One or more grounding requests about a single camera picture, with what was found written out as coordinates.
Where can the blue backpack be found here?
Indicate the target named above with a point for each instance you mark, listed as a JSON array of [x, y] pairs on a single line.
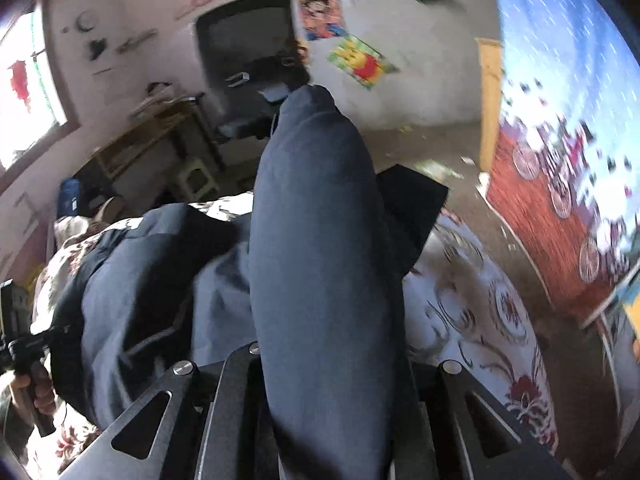
[[70, 198]]

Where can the pale green plastic stool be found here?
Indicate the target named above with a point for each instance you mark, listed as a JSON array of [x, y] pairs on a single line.
[[191, 181]]

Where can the round wall clock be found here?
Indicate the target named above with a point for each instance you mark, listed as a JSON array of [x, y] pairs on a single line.
[[86, 21]]

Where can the floral white red bedspread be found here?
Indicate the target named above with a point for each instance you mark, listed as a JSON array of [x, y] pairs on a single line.
[[461, 306]]

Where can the light wooden board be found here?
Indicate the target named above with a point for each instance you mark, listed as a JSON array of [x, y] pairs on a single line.
[[490, 58]]

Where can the window with brown frame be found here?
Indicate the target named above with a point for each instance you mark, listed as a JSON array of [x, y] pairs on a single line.
[[36, 108]]

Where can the wooden desk with shelf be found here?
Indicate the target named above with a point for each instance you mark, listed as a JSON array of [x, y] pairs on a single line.
[[108, 163]]

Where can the black mesh office chair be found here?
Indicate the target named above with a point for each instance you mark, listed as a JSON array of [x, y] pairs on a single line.
[[249, 54]]

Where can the dark navy puffer jacket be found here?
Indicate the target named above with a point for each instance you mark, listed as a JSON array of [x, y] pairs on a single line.
[[312, 275]]

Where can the Winnie the Pooh poster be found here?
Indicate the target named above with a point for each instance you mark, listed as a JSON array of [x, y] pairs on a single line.
[[361, 62]]

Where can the blue bicycle print curtain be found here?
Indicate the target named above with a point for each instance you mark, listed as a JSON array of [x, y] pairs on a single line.
[[565, 177]]

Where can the items stacked on desk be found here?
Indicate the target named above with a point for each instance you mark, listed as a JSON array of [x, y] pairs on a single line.
[[159, 94]]

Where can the person's left hand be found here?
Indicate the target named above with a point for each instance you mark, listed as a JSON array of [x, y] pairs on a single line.
[[37, 389]]

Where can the cartoon character poster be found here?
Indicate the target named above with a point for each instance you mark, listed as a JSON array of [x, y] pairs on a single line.
[[322, 19]]

